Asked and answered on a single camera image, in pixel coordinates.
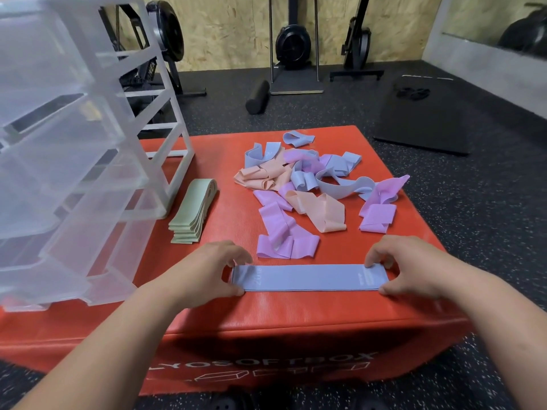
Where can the person's left hand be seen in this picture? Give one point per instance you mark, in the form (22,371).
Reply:
(201,277)

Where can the black exercise mat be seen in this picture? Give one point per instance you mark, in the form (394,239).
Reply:
(419,123)

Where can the translucent plastic drawer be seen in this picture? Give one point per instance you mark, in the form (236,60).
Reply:
(38,59)
(115,286)
(64,166)
(51,269)

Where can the black ski machine with stand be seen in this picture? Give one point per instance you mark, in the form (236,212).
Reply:
(292,44)

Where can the person's left forearm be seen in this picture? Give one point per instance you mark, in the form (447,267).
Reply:
(94,354)

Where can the black upright rowing machine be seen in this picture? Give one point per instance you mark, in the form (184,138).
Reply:
(357,46)

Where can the stack of green bands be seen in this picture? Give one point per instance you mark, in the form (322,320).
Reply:
(192,204)

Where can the person's right forearm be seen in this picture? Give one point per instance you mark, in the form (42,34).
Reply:
(508,328)

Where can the black foam roller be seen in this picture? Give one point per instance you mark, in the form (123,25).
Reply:
(257,98)

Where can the stack of blue bands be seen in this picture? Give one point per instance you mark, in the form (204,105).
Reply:
(307,278)

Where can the black perforated clog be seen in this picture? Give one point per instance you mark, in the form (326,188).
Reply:
(230,401)

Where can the red soft plyo box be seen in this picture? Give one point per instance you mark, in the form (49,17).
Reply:
(222,166)

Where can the wall mirror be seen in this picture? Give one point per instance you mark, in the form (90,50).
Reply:
(474,12)

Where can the pile of mixed resistance bands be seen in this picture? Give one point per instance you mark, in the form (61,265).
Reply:
(316,209)

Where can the clear plastic drawer unit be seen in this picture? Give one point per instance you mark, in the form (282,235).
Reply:
(183,136)

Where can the person's right hand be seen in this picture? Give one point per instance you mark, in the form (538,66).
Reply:
(423,269)

